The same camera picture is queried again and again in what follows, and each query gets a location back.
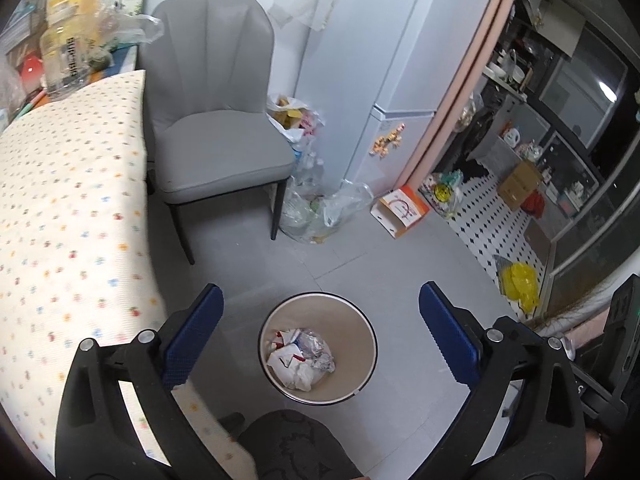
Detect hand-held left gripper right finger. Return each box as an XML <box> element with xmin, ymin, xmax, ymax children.
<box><xmin>418</xmin><ymin>281</ymin><xmax>586</xmax><ymax>480</ymax></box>

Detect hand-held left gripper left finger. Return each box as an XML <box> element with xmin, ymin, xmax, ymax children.
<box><xmin>54</xmin><ymin>283</ymin><xmax>226</xmax><ymax>480</ymax></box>

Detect white round trash bin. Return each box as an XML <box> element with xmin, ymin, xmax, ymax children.
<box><xmin>258</xmin><ymin>291</ymin><xmax>377</xmax><ymax>406</ymax></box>

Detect large white tissue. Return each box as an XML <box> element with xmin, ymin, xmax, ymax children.
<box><xmin>267</xmin><ymin>355</ymin><xmax>326</xmax><ymax>392</ymax></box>

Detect person's right forearm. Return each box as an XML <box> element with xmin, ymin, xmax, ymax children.
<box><xmin>585</xmin><ymin>430</ymin><xmax>608</xmax><ymax>480</ymax></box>

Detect straw broom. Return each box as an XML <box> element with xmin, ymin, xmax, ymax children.
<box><xmin>537</xmin><ymin>280</ymin><xmax>616</xmax><ymax>333</ymax></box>

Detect yellow plastic bag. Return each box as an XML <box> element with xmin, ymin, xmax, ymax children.
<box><xmin>500</xmin><ymin>262</ymin><xmax>542</xmax><ymax>312</ymax></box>

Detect red white crumpled wrapper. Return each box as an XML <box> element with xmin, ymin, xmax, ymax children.
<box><xmin>270</xmin><ymin>329</ymin><xmax>307</xmax><ymax>363</ymax></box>

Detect orange white cardboard box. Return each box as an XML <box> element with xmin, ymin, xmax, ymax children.
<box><xmin>371</xmin><ymin>185</ymin><xmax>431</xmax><ymax>240</ymax></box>

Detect colourful smiley bag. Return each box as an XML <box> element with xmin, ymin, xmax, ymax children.
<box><xmin>422</xmin><ymin>171</ymin><xmax>466</xmax><ymax>219</ymax></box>

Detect red bag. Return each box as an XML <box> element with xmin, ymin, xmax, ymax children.
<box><xmin>522</xmin><ymin>192</ymin><xmax>548</xmax><ymax>218</ymax></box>

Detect person's dark trouser leg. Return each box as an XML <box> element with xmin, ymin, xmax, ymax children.
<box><xmin>220</xmin><ymin>409</ymin><xmax>363</xmax><ymax>480</ymax></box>

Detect clear plastic bags on floor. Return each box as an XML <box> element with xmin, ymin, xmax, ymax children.
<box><xmin>277</xmin><ymin>145</ymin><xmax>373</xmax><ymax>246</ymax></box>

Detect brown cardboard box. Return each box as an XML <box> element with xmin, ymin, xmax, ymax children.
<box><xmin>497</xmin><ymin>160</ymin><xmax>543</xmax><ymax>211</ymax></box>

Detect cream dotted tablecloth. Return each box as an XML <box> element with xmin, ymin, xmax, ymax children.
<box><xmin>0</xmin><ymin>70</ymin><xmax>251</xmax><ymax>480</ymax></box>

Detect yellow figurine fridge magnets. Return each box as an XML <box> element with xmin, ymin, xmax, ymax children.
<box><xmin>370</xmin><ymin>122</ymin><xmax>406</xmax><ymax>158</ymax></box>

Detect plastic bag with food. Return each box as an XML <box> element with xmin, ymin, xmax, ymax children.
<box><xmin>266</xmin><ymin>94</ymin><xmax>326</xmax><ymax>146</ymax></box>

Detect dark kitchen cabinet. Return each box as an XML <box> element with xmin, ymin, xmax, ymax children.
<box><xmin>480</xmin><ymin>0</ymin><xmax>640</xmax><ymax>311</ymax></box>

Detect grey upholstered chair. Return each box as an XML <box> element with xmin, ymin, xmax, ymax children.
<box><xmin>136</xmin><ymin>0</ymin><xmax>297</xmax><ymax>266</ymax></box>

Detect white fridge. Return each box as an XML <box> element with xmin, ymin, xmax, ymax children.
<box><xmin>292</xmin><ymin>0</ymin><xmax>506</xmax><ymax>198</ymax></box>

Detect teal pink pen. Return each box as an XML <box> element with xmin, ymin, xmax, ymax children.
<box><xmin>15</xmin><ymin>89</ymin><xmax>46</xmax><ymax>121</ymax></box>

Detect blue book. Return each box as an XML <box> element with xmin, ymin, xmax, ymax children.
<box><xmin>107</xmin><ymin>45</ymin><xmax>138</xmax><ymax>78</ymax></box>

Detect large clear plastic bottle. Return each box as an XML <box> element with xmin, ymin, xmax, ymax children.
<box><xmin>39</xmin><ymin>7</ymin><xmax>101</xmax><ymax>101</ymax></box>

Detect clear plastic bag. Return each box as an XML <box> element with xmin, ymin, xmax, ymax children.
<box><xmin>90</xmin><ymin>0</ymin><xmax>165</xmax><ymax>61</ymax></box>

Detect red white vase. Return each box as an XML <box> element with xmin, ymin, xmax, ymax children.
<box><xmin>15</xmin><ymin>55</ymin><xmax>45</xmax><ymax>92</ymax></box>

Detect pink door frame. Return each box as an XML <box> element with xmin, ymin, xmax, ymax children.
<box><xmin>395</xmin><ymin>0</ymin><xmax>526</xmax><ymax>196</ymax></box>

